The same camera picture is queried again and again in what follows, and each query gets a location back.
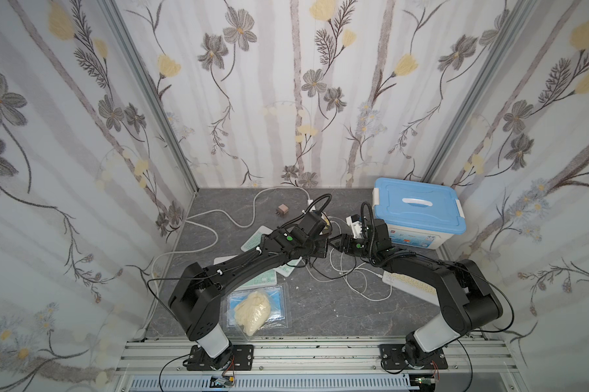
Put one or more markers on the far green white keyboard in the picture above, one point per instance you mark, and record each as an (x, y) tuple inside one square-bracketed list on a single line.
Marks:
[(262, 238)]

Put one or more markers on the white power strip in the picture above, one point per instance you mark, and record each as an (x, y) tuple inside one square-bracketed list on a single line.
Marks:
[(313, 208)]

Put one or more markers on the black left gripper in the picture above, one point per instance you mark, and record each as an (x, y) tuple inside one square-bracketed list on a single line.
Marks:
[(316, 246)]

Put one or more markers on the cream cloth bundle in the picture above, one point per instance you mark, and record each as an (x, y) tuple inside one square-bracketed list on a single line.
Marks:
[(253, 312)]

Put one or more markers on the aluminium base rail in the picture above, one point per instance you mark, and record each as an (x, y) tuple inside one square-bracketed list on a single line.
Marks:
[(353, 363)]

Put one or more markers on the blue lid storage box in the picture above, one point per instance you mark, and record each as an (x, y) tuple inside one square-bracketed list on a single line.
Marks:
[(417, 214)]

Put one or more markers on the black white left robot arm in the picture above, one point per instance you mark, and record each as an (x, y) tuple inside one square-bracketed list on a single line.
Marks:
[(195, 302)]

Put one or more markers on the bag of blue masks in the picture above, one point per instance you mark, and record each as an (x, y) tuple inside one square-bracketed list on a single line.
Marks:
[(280, 318)]

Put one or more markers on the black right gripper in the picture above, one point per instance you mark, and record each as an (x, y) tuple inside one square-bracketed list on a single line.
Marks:
[(348, 243)]

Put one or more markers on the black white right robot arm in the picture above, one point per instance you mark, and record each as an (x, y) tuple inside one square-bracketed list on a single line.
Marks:
[(466, 300)]

